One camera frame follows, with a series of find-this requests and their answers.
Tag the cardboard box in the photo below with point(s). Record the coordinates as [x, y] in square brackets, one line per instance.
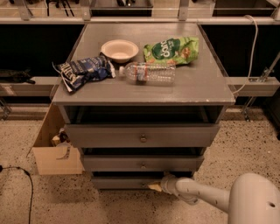
[53, 155]

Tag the clear plastic water bottle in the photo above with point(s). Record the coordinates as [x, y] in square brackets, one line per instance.
[153, 74]

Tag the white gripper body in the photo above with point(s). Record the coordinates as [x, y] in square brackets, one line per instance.
[167, 183]

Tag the grey bottom drawer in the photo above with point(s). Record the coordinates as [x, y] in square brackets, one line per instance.
[125, 183]

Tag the black object on ledge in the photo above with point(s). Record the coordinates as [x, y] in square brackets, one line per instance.
[15, 76]

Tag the grey middle drawer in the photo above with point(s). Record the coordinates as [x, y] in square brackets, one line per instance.
[141, 163]

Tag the metal frame rail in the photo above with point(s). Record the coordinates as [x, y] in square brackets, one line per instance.
[149, 20]

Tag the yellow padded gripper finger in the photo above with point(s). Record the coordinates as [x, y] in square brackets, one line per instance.
[155, 186]

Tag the grey wooden drawer cabinet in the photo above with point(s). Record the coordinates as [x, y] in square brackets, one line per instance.
[199, 94]

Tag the white paper bowl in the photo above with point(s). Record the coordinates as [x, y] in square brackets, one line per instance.
[119, 50]

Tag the grey drawer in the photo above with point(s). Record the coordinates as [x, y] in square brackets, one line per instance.
[141, 163]
[125, 183]
[139, 136]

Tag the grey top drawer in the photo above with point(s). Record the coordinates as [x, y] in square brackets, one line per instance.
[139, 136]

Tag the green snack bag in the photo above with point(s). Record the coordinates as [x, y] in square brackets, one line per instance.
[177, 51]

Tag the blue chip bag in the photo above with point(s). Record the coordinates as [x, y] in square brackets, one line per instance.
[75, 74]

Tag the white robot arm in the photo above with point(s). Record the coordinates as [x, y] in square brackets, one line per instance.
[252, 199]

